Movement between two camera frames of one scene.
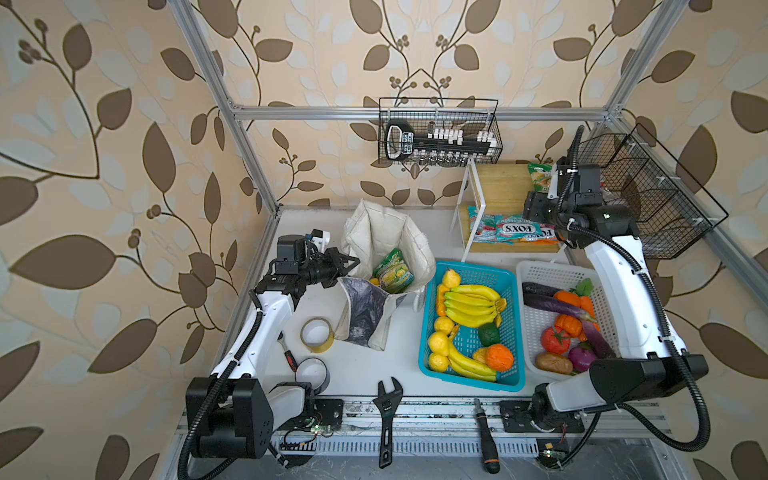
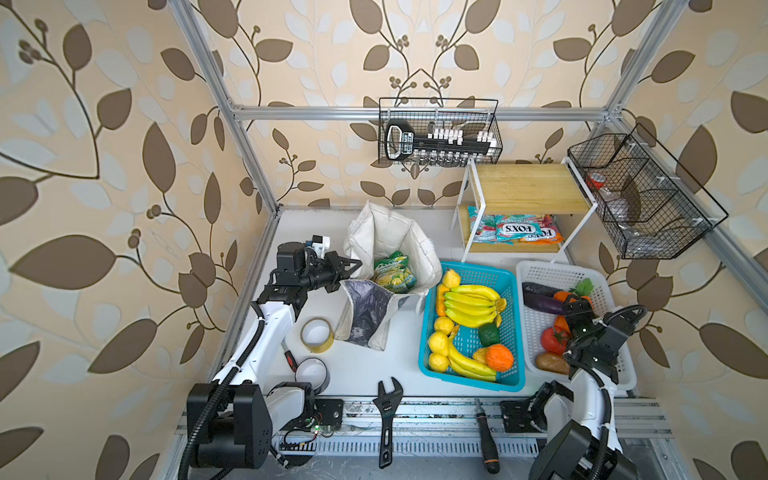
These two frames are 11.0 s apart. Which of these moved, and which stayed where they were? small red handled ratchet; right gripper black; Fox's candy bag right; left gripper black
Moved: right gripper black
Stayed: small red handled ratchet; Fox's candy bag right; left gripper black
